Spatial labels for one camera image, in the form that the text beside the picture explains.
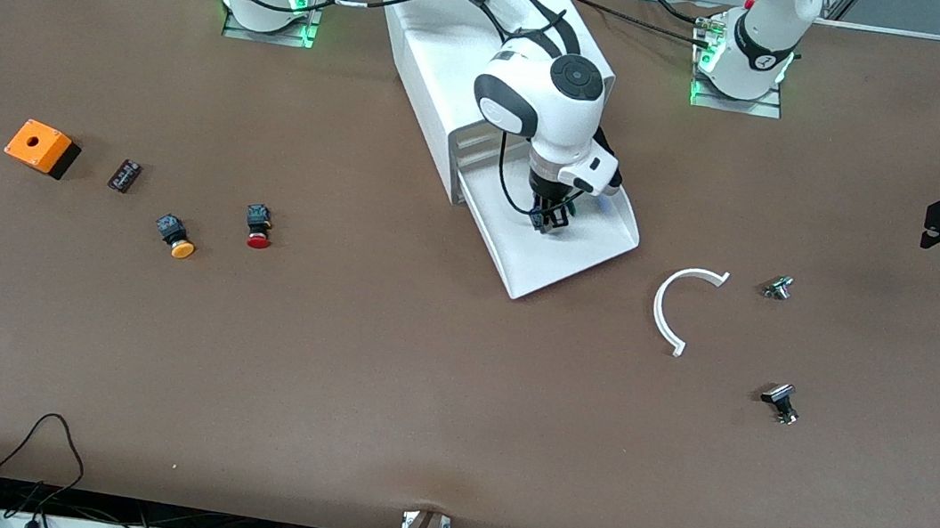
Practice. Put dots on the chrome metal fitting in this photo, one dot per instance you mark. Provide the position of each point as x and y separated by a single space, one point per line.
778 288

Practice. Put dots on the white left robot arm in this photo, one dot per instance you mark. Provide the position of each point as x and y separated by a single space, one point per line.
762 40

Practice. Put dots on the red push button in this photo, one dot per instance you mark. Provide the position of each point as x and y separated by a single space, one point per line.
258 240

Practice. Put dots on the orange button box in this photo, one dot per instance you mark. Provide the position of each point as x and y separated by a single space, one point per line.
36 143

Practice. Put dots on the yellow push button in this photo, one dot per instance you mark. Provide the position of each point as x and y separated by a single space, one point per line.
181 247

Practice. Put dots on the black button with square cap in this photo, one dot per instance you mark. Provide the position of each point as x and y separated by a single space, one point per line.
779 394

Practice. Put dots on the white plastic drawer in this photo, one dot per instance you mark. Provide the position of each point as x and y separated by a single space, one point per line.
551 261
474 154
473 132

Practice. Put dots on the white drawer cabinet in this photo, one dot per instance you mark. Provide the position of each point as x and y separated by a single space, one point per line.
432 62

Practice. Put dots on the small black contact block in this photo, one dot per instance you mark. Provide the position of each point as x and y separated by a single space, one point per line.
125 176

